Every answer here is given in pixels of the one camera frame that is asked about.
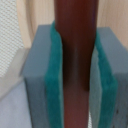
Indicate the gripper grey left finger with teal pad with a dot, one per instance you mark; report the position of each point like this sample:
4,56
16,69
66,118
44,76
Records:
43,76

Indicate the beige woven placemat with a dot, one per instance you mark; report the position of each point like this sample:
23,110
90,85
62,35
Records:
10,36

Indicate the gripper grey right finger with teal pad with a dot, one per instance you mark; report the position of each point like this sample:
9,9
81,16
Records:
108,99

